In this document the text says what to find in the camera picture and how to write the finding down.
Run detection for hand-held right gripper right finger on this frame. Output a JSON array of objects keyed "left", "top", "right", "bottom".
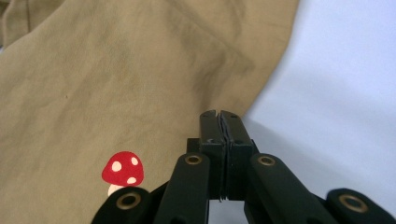
[{"left": 219, "top": 109, "right": 260, "bottom": 202}]

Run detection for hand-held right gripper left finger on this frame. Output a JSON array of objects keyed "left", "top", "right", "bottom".
[{"left": 186, "top": 109, "right": 226, "bottom": 202}]

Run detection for tan pants with mushroom print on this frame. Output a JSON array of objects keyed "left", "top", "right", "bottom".
[{"left": 0, "top": 0, "right": 301, "bottom": 224}]

